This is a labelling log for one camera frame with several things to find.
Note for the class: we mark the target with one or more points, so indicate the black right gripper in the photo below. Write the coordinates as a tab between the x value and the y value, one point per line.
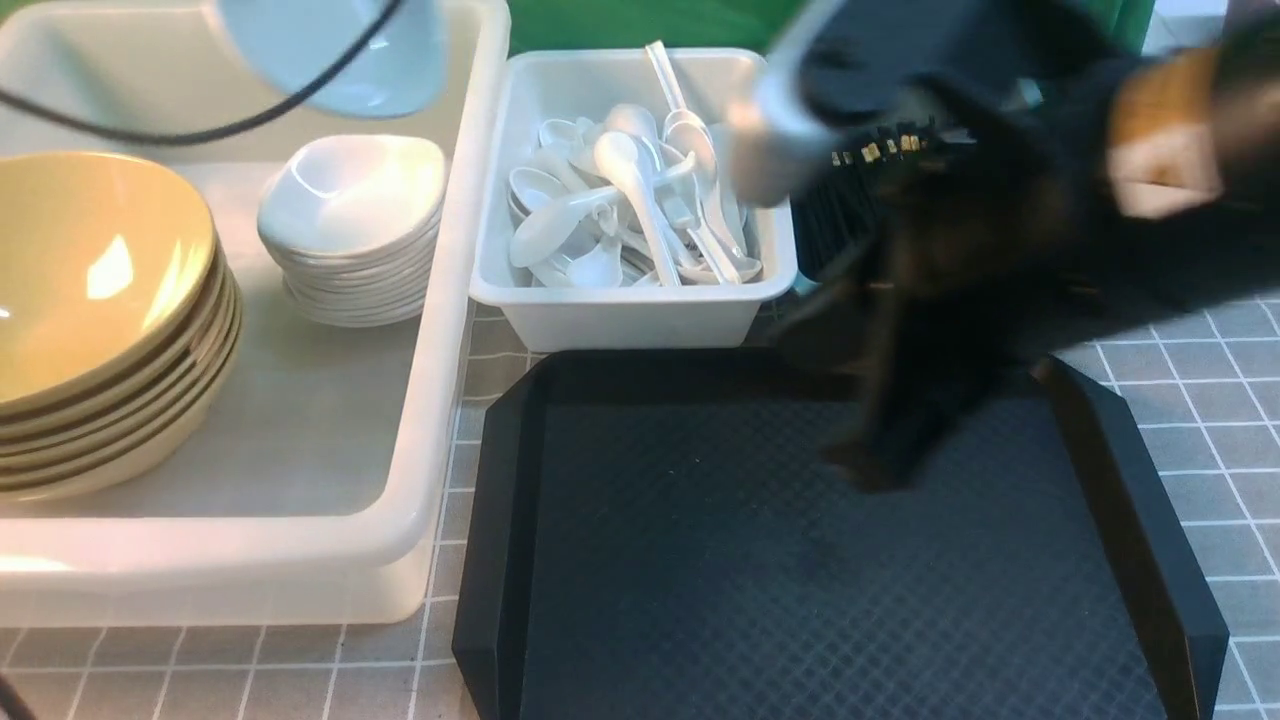
968	278

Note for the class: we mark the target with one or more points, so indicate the white square sauce dish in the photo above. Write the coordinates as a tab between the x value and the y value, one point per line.
376	59

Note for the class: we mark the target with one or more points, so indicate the yellow noodle bowl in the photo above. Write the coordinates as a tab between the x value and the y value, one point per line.
101	254

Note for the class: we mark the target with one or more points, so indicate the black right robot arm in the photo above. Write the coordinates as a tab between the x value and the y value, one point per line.
1096	190

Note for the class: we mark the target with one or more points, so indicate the pile of black chopsticks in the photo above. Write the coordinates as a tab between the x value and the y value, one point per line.
841	210

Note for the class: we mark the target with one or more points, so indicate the grey grid tablecloth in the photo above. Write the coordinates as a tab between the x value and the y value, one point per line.
1203	390

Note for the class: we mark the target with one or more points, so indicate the pile of white spoons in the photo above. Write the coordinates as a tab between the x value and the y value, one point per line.
630	201

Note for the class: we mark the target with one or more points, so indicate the white plastic spoon bin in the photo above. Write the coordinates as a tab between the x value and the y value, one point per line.
569	84

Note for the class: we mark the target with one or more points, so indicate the black plastic serving tray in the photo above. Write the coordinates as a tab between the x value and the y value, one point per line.
654	536

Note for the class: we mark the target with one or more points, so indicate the large white plastic tub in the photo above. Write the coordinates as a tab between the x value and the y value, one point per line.
310	493

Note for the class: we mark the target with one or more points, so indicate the stack of white dishes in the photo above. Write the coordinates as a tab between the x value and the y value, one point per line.
352	221

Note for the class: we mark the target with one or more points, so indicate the stack of yellow bowls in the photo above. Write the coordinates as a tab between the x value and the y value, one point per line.
115	422

